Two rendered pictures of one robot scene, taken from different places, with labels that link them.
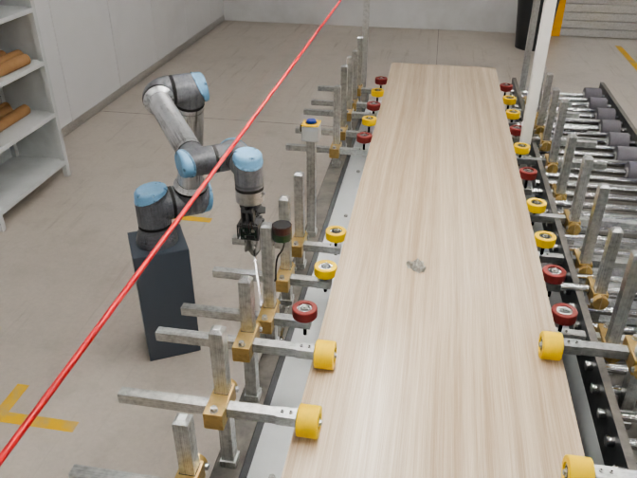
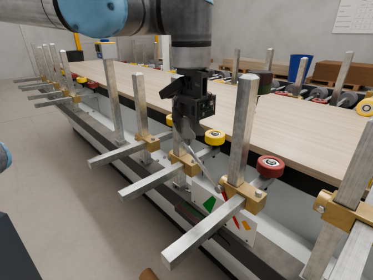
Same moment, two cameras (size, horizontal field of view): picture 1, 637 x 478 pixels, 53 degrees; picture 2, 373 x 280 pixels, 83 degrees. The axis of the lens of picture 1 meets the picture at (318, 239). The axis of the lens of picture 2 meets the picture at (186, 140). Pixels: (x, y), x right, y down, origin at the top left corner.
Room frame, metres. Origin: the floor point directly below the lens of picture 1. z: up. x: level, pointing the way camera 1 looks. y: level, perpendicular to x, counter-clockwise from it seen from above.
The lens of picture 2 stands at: (1.51, 0.64, 1.27)
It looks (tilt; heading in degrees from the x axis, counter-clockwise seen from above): 27 degrees down; 308
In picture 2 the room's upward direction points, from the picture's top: straight up
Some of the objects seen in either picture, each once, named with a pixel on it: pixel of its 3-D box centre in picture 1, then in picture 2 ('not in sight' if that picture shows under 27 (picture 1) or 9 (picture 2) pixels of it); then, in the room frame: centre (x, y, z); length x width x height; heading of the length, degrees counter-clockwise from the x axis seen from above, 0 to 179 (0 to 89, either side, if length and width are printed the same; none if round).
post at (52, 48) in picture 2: (343, 107); (59, 75); (3.42, -0.14, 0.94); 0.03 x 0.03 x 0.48; 80
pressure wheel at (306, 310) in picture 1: (304, 320); (268, 175); (1.64, 0.04, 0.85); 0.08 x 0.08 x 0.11
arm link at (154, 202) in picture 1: (154, 204); not in sight; (2.56, 0.74, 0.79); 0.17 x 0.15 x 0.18; 115
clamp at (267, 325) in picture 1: (269, 315); (241, 191); (1.68, 0.16, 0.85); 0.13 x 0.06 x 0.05; 170
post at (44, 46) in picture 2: (349, 97); (52, 73); (3.67, -0.18, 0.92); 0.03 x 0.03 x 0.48; 80
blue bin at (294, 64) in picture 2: not in sight; (298, 69); (2.71, -5.67, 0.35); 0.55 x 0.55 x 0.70
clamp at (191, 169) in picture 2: (284, 276); (184, 161); (1.92, 0.12, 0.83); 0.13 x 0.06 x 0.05; 170
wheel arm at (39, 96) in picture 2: (333, 132); (59, 93); (3.39, -0.08, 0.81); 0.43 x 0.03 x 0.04; 80
